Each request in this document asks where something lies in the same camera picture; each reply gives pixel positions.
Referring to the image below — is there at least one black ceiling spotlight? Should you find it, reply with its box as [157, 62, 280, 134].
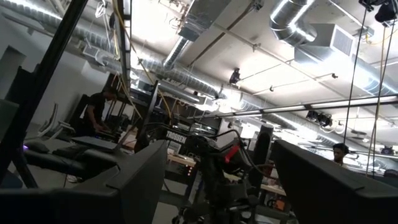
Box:
[229, 67, 242, 85]

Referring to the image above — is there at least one black desk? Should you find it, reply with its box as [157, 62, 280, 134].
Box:
[23, 135, 125, 180]

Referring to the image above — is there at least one black ceiling camera white cable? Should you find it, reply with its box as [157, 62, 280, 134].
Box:
[305, 110, 346, 134]

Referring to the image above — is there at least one corrugated ceiling duct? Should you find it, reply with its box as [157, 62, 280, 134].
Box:
[0, 0, 299, 131]

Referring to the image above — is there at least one black overhead camera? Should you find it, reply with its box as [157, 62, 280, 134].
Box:
[359, 0, 398, 24]

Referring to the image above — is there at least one silver ceiling air duct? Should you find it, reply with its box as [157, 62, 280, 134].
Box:
[269, 0, 398, 97]

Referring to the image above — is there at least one black column on white base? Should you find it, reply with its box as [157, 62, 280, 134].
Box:
[248, 124, 275, 190]

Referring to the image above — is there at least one person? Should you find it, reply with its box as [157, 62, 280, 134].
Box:
[331, 142, 351, 167]
[76, 86, 118, 138]

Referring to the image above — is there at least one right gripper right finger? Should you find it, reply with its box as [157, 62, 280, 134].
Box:
[272, 139, 398, 224]

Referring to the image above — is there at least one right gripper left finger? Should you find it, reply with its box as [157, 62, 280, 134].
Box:
[0, 139, 169, 224]

